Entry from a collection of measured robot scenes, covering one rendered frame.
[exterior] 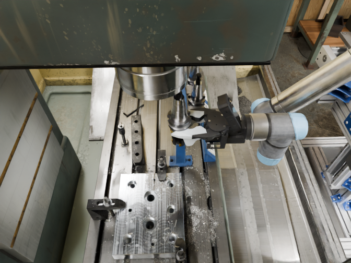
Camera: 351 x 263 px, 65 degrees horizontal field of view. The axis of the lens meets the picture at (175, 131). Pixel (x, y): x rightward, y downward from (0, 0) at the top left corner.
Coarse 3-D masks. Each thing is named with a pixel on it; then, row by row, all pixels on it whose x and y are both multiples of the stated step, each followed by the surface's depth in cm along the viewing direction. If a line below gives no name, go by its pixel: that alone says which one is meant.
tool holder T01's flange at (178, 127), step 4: (168, 112) 72; (188, 112) 72; (168, 116) 72; (188, 116) 73; (168, 120) 71; (172, 120) 70; (188, 120) 70; (168, 124) 72; (172, 124) 70; (176, 124) 70; (180, 124) 70; (184, 124) 70; (188, 124) 71; (172, 128) 71; (176, 128) 71; (180, 128) 71; (184, 128) 71
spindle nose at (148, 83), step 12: (120, 72) 53; (132, 72) 51; (144, 72) 50; (156, 72) 50; (168, 72) 51; (180, 72) 53; (120, 84) 58; (132, 84) 54; (144, 84) 53; (156, 84) 53; (168, 84) 54; (180, 84) 56; (132, 96) 57; (144, 96) 55; (156, 96) 55; (168, 96) 56
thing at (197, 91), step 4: (196, 84) 91; (200, 84) 91; (196, 88) 91; (200, 88) 92; (192, 92) 94; (196, 92) 93; (200, 92) 93; (192, 96) 95; (196, 96) 94; (200, 96) 94; (192, 100) 96; (196, 100) 95; (200, 100) 95
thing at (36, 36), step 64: (0, 0) 35; (64, 0) 35; (128, 0) 36; (192, 0) 36; (256, 0) 36; (0, 64) 43; (64, 64) 43; (128, 64) 44; (192, 64) 44; (256, 64) 44
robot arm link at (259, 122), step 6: (252, 114) 74; (258, 114) 74; (264, 114) 74; (252, 120) 73; (258, 120) 72; (264, 120) 72; (252, 126) 73; (258, 126) 72; (264, 126) 72; (252, 132) 73; (258, 132) 72; (264, 132) 72; (252, 138) 74; (258, 138) 74; (264, 138) 74
